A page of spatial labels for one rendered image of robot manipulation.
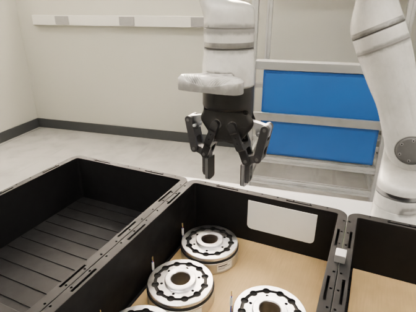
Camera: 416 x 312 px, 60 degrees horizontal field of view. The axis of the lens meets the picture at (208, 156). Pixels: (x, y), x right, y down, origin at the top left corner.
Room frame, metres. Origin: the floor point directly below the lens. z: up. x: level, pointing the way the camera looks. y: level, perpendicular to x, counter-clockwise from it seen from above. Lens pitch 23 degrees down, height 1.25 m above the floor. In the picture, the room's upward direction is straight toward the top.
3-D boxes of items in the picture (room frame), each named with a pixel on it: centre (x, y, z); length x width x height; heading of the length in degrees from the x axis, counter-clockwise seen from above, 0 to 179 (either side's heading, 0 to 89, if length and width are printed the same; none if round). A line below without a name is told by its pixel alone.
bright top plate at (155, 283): (0.43, 0.04, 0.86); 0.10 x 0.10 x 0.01
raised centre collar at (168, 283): (0.43, 0.04, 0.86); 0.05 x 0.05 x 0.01
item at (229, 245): (0.53, 0.00, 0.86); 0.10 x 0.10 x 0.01
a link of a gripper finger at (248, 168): (0.50, -0.07, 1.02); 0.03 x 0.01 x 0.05; 64
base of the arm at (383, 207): (0.67, -0.40, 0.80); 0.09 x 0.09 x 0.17; 74
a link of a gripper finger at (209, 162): (0.53, 0.00, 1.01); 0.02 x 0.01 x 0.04; 154
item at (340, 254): (0.40, -0.18, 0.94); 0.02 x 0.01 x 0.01; 155
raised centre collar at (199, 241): (0.53, 0.00, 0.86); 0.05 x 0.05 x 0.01
